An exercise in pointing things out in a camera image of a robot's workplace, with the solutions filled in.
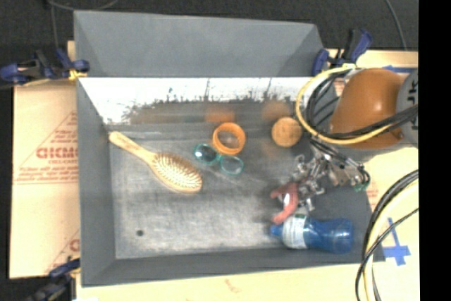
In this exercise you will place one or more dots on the blue plastic bottle, white label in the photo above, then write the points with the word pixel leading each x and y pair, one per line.
pixel 317 234

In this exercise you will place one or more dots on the red toy animal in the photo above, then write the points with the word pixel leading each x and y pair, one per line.
pixel 287 199

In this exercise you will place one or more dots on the wooden hairbrush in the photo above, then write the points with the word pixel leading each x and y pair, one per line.
pixel 169 169

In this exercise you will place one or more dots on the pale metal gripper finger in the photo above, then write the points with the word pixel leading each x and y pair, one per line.
pixel 302 167
pixel 310 192

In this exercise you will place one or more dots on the brown cardboard board, red print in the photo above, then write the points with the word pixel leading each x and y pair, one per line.
pixel 42 208

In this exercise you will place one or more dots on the teal sunglasses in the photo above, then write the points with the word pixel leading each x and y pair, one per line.
pixel 206 154

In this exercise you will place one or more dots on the grey metal bin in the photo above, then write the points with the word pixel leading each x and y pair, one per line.
pixel 197 222

